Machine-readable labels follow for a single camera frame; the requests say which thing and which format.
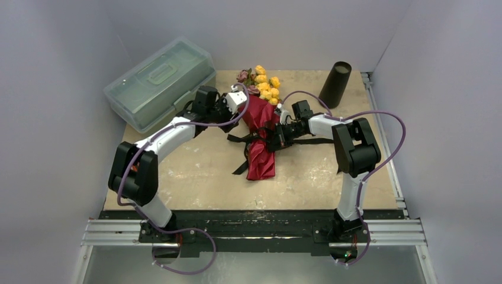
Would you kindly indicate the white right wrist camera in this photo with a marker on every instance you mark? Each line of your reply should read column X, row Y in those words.
column 282, row 113

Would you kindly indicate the black cylindrical vase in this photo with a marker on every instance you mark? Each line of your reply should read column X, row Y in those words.
column 335, row 84

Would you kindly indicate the flower bouquet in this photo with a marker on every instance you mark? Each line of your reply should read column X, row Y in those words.
column 260, row 119

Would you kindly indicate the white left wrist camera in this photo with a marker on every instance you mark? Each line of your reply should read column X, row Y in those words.
column 235, row 99

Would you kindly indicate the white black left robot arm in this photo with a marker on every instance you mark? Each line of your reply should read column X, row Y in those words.
column 134, row 175

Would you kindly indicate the aluminium front frame rail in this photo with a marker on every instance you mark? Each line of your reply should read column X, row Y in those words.
column 381, row 233

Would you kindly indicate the translucent green plastic toolbox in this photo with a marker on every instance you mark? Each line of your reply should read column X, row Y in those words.
column 157, row 88

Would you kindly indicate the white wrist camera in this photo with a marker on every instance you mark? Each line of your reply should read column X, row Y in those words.
column 282, row 113
column 235, row 99

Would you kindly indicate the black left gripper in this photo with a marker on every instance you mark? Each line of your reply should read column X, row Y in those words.
column 229, row 117

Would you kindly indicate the black ribbon with gold lettering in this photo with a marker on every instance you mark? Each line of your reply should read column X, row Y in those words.
column 259, row 163

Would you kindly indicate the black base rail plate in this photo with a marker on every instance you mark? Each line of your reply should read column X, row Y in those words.
column 196, row 226

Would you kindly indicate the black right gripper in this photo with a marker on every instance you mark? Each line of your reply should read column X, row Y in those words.
column 280, row 134

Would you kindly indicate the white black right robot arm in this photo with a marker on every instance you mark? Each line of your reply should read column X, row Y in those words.
column 356, row 151

